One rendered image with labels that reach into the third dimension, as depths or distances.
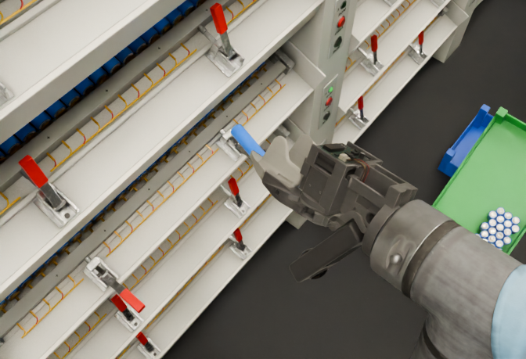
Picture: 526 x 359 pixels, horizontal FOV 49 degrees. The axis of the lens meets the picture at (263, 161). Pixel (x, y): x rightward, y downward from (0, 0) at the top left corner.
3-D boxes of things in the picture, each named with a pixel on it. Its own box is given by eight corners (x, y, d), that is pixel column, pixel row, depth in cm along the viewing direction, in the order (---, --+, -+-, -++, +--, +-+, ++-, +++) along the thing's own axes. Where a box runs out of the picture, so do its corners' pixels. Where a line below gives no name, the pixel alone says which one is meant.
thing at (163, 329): (294, 205, 133) (316, 189, 121) (96, 425, 108) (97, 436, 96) (232, 144, 133) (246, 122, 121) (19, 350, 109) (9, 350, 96)
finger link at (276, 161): (263, 119, 72) (320, 152, 67) (250, 160, 74) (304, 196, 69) (246, 120, 70) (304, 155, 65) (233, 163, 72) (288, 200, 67)
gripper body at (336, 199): (346, 138, 69) (429, 188, 62) (322, 199, 73) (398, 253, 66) (305, 141, 64) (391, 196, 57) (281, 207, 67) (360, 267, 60)
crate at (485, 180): (502, 262, 137) (505, 262, 130) (427, 213, 144) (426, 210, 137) (574, 158, 136) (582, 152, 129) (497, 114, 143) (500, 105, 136)
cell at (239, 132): (230, 136, 77) (257, 169, 74) (230, 127, 76) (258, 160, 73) (241, 131, 78) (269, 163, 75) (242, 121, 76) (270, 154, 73)
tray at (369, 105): (448, 34, 162) (479, 7, 149) (319, 177, 137) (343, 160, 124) (396, -17, 162) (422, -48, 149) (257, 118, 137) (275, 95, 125)
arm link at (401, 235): (433, 282, 64) (385, 305, 57) (397, 257, 67) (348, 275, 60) (467, 213, 60) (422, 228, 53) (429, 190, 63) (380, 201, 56)
